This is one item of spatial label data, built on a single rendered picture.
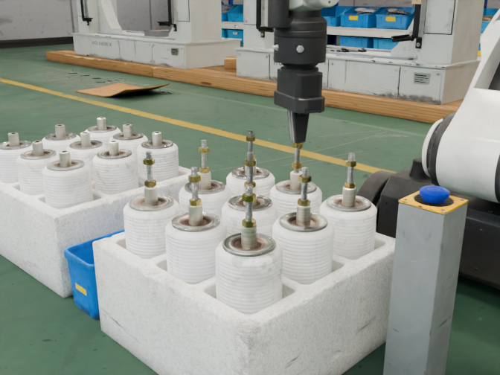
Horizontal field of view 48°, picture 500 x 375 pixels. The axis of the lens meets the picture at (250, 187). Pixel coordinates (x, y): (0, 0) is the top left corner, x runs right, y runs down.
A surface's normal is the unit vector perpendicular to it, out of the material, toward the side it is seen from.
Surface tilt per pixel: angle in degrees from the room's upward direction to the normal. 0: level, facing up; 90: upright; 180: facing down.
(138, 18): 90
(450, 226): 90
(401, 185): 46
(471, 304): 0
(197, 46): 90
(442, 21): 90
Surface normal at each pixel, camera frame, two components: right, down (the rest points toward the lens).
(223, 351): -0.71, 0.22
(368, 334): 0.70, 0.23
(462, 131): -0.50, -0.50
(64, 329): 0.00, -0.95
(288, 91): -0.93, 0.12
